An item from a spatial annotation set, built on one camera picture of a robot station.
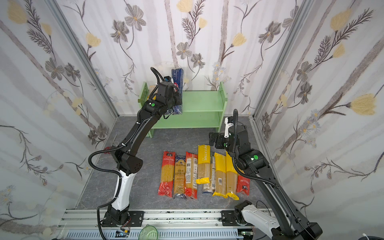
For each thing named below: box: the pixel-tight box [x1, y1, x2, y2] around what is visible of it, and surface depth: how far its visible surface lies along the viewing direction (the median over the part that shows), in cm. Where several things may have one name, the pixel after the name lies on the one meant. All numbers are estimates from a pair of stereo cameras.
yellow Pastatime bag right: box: [226, 151, 240, 201], surface depth 85 cm
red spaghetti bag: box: [158, 151, 176, 197], surface depth 87 cm
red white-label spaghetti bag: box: [184, 151, 198, 200], surface depth 87 cm
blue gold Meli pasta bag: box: [173, 155, 187, 200], surface depth 87 cm
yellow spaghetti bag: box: [212, 152, 227, 198], surface depth 87 cm
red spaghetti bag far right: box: [237, 175, 251, 196], surface depth 83 cm
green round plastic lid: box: [138, 224, 159, 240], surface depth 71 cm
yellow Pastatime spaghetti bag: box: [196, 144, 211, 185], surface depth 92 cm
